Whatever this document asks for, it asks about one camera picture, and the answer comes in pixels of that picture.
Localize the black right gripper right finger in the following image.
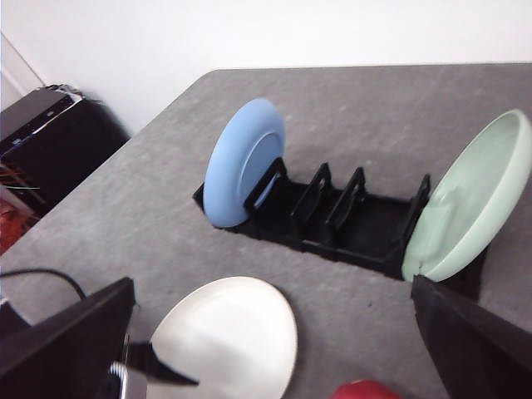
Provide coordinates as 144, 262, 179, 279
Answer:
411, 274, 532, 399

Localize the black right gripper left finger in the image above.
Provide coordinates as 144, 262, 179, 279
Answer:
0, 278, 198, 399

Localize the red pomegranate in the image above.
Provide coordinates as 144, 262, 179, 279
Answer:
330, 380, 400, 399

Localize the white plate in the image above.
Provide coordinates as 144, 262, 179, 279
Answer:
146, 277, 298, 399

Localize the green plate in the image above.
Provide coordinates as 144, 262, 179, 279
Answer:
402, 110, 532, 282

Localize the blue plate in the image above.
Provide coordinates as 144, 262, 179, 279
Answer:
204, 98, 285, 227

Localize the black dish rack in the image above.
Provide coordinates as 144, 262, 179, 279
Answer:
194, 158, 431, 278

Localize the black equipment box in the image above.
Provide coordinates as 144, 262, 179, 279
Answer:
0, 85, 131, 217

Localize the black cable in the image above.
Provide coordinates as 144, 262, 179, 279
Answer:
0, 268, 87, 300

